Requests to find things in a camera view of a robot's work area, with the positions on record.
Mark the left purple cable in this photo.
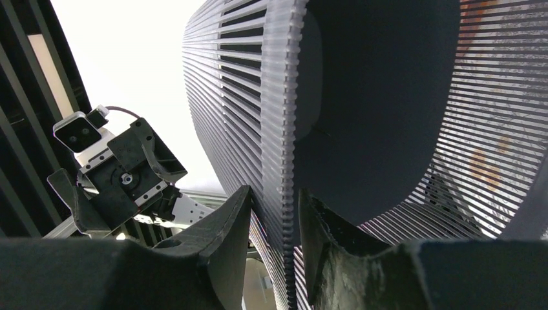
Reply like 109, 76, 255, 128
105, 105, 142, 121

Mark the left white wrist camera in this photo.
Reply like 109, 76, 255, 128
52, 105, 115, 172

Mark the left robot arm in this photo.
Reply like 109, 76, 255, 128
47, 113, 213, 238

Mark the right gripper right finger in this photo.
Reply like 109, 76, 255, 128
299, 189, 547, 309

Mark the grey waste bin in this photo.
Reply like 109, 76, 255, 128
181, 0, 548, 310

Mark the floral table mat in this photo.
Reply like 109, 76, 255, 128
361, 1, 547, 244

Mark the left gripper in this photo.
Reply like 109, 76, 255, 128
47, 118, 187, 238

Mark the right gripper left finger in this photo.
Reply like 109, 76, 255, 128
1, 185, 252, 309

